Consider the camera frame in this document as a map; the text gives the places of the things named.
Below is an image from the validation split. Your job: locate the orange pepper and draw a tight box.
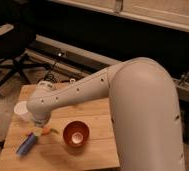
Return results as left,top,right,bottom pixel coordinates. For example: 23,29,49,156
21,126,60,137

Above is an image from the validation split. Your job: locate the white paper cup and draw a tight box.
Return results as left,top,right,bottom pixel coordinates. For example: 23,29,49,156
14,101,30,122

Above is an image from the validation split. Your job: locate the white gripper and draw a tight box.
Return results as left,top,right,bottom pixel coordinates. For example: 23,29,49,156
31,114,51,137

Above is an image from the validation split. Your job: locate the brown ceramic cup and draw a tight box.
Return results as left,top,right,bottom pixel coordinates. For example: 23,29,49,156
63,121,90,148

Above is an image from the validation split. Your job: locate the black office chair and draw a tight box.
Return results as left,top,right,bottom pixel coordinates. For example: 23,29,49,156
0,23,52,99

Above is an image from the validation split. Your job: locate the wooden table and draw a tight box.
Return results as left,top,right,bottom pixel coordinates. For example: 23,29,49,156
0,82,121,171

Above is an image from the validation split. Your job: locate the white window sill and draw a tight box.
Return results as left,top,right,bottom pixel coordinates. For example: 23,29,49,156
50,0,189,32

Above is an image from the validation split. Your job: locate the grey baseboard heater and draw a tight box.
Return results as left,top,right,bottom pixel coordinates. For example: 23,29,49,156
27,34,189,103

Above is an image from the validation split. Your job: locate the blue marker pen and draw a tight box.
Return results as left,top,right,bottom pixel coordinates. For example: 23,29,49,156
16,133,38,156

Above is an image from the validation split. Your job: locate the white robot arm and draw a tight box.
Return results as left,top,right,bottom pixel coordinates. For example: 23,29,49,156
27,57,185,171

